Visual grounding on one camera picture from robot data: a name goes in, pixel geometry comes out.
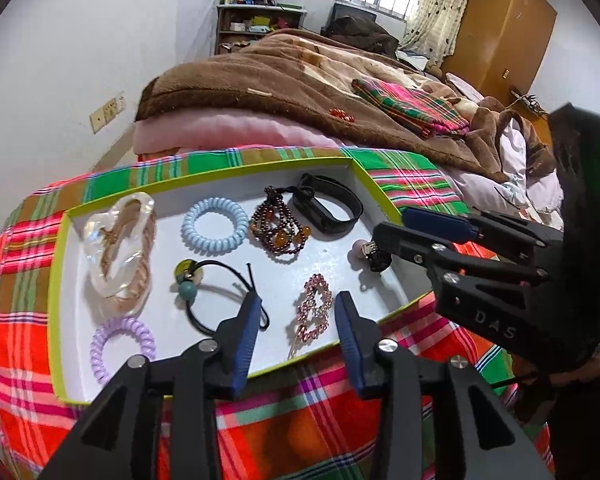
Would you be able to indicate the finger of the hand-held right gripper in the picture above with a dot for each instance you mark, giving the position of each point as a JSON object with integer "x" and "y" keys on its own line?
{"x": 395, "y": 240}
{"x": 430, "y": 217}

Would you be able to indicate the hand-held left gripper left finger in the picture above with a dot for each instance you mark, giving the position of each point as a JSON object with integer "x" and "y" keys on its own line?
{"x": 245, "y": 340}

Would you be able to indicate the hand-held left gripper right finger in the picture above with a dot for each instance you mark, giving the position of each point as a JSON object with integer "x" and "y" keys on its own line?
{"x": 347, "y": 340}

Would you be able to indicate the pink rhinestone hair clip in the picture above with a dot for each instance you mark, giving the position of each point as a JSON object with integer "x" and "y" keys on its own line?
{"x": 300, "y": 330}

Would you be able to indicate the white tray with green rim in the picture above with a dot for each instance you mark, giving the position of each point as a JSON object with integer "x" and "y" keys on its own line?
{"x": 280, "y": 275}

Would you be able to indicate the black wristband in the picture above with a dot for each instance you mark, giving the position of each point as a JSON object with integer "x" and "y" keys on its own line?
{"x": 330, "y": 222}

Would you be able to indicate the white bedding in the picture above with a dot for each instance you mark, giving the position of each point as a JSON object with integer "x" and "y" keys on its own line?
{"x": 515, "y": 155}

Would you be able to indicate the folded plaid cloth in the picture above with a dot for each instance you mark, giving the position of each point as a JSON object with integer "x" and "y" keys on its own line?
{"x": 410, "y": 105}

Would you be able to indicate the red bead ornament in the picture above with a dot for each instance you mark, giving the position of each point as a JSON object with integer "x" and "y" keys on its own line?
{"x": 341, "y": 114}

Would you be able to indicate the wooden bedside cabinet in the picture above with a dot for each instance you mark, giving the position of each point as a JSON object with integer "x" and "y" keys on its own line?
{"x": 532, "y": 117}

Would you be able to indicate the dark coat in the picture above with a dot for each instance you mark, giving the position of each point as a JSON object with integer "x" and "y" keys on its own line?
{"x": 360, "y": 35}

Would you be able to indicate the brown plush blanket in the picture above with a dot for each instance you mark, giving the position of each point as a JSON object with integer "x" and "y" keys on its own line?
{"x": 290, "y": 70}

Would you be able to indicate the wooden wardrobe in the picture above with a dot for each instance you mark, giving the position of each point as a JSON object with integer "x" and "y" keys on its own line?
{"x": 505, "y": 30}

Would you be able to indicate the pink quilt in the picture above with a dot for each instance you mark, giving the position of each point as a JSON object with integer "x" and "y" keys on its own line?
{"x": 220, "y": 127}

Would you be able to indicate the patterned curtain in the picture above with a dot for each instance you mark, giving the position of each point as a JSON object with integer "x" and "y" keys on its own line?
{"x": 440, "y": 5}

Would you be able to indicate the black television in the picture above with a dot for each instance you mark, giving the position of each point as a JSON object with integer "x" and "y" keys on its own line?
{"x": 352, "y": 12}

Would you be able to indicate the red green plaid cloth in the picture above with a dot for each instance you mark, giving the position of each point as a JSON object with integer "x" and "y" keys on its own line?
{"x": 25, "y": 310}

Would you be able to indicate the wooden shelf unit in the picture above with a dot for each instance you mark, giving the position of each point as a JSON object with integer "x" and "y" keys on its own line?
{"x": 240, "y": 25}

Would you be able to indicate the wall socket panel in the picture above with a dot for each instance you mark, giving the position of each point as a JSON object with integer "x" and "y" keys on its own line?
{"x": 106, "y": 112}

